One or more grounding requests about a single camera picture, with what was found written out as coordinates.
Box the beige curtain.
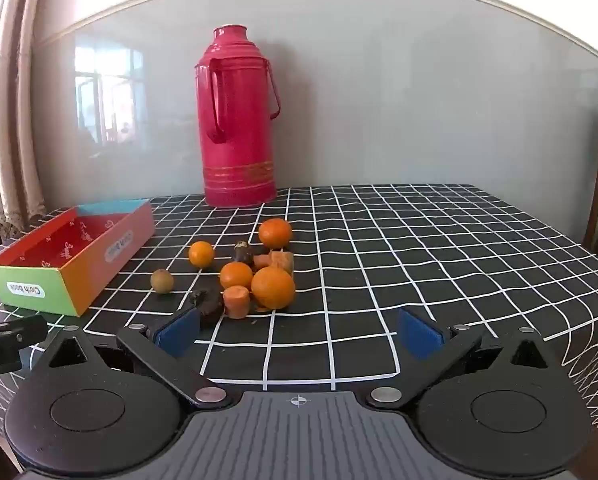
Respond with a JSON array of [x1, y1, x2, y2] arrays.
[[0, 0, 48, 242]]

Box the brownish carrot chunk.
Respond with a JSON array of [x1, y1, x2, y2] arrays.
[[270, 251, 295, 276]]

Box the black white checked tablecloth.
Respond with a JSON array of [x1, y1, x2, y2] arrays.
[[0, 183, 598, 441]]

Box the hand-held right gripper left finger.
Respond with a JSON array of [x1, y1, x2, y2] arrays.
[[31, 306, 232, 408]]

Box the medium orange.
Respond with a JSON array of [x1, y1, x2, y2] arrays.
[[258, 217, 293, 249], [219, 262, 254, 291]]

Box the red metal thermos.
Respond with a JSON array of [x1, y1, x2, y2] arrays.
[[195, 25, 282, 208]]

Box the thick carrot chunk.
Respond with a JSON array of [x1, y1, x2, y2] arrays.
[[223, 285, 251, 320]]

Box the small orange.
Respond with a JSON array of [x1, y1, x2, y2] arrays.
[[188, 241, 216, 268]]

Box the colourful cardboard box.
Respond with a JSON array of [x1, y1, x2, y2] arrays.
[[0, 198, 156, 317]]

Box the dark shrivelled fruit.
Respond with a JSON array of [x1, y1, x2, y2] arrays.
[[189, 288, 225, 330]]

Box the brownish green kiwi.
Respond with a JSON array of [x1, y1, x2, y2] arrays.
[[150, 269, 174, 293]]

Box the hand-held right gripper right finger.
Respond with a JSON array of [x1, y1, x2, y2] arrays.
[[364, 307, 562, 411]]

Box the large orange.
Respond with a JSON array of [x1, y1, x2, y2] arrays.
[[250, 266, 297, 310]]

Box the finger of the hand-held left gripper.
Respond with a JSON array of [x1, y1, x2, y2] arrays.
[[0, 315, 48, 348]]

